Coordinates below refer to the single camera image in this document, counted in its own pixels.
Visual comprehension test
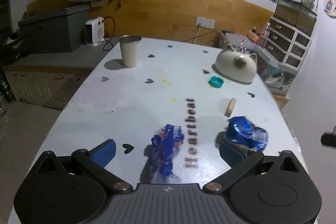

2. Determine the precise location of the blue foil bag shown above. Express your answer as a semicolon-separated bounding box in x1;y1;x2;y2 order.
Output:
226;116;268;151

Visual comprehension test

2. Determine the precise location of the blue snack wrapper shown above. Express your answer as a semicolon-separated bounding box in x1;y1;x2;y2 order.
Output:
149;124;184;184

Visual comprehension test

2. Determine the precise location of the round wooden coaster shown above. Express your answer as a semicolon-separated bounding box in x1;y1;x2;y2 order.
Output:
225;98;237;118

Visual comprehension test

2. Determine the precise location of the teal bottle cap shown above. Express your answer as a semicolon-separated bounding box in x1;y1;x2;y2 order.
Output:
209;76;224;88

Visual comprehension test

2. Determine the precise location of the white cat-shaped ceramic holder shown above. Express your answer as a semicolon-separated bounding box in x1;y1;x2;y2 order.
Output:
214;44;257;85

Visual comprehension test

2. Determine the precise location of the white drawer cabinet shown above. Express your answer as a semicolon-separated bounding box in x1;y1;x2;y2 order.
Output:
264;16;312;71

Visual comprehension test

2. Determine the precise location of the clear plastic bottle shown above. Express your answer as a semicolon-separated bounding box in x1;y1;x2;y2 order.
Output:
259;22;270;47

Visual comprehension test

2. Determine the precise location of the beige paper cup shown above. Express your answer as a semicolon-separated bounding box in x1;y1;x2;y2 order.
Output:
118;35;142;68

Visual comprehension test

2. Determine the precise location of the small white space heater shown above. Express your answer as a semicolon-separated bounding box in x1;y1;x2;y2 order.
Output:
84;16;105;46

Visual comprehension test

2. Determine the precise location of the dark grey storage box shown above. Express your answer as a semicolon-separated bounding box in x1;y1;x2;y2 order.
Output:
18;6;89;53

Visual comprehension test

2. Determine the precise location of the glass terrarium tank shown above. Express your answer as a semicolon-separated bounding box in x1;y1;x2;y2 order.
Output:
274;0;317;36

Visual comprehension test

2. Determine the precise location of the white wall power outlet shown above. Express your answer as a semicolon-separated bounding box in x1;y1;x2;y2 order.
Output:
195;16;215;30

